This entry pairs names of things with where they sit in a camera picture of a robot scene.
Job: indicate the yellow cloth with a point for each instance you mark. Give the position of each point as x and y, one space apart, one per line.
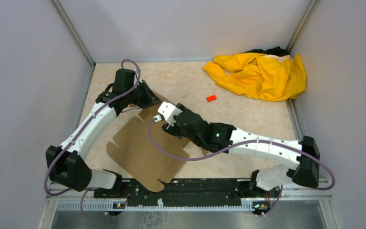
260 76

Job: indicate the brown cardboard box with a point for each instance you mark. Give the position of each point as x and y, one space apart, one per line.
132 150

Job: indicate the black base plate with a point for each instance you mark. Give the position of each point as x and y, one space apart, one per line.
188 192

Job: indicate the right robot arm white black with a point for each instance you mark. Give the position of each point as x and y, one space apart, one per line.
297 162

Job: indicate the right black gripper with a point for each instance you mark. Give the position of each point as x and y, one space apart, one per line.
173 130

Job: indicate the aluminium frame rail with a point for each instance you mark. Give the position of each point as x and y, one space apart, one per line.
72 201

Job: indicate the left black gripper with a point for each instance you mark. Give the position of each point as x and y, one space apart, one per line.
150 96

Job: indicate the small red block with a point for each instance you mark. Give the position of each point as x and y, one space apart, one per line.
211 98

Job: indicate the black cloth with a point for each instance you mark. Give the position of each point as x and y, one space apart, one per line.
277 51

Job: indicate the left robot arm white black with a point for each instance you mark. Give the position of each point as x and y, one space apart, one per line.
66 162

